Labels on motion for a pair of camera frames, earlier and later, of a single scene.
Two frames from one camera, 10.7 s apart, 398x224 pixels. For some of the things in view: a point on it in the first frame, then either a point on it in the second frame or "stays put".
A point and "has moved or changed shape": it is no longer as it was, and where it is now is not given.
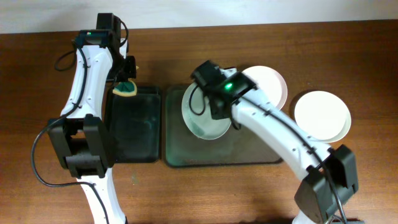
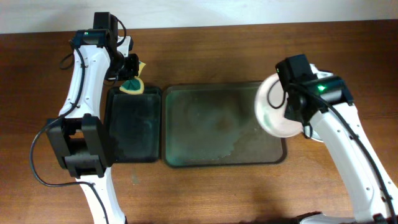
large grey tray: x=183 y=149 stays put
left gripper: x=132 y=71 stays put
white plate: x=269 y=81 has moved or changed shape
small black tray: x=135 y=126 stays put
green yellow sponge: x=128 y=88 has moved or changed shape
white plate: x=196 y=111 -> x=331 y=96
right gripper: x=216 y=114 -> x=287 y=114
